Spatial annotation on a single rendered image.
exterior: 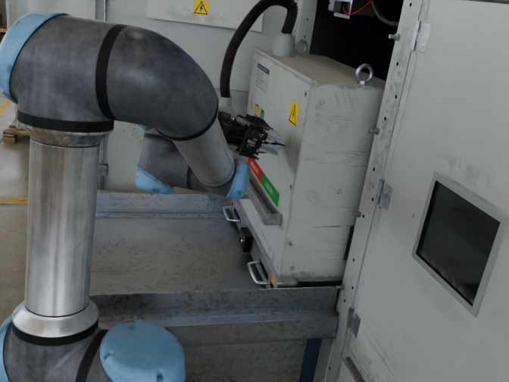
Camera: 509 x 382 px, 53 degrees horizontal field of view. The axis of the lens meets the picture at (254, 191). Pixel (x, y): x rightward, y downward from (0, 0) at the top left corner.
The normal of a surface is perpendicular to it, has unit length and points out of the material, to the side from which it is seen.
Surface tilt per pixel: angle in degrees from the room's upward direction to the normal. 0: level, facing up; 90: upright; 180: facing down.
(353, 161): 90
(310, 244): 90
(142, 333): 8
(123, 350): 8
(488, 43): 90
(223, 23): 90
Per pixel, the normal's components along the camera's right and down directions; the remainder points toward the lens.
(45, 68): -0.18, 0.24
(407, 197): -0.96, -0.02
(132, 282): 0.12, -0.92
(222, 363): 0.25, 0.39
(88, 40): -0.06, -0.36
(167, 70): 0.62, -0.01
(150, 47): 0.39, -0.38
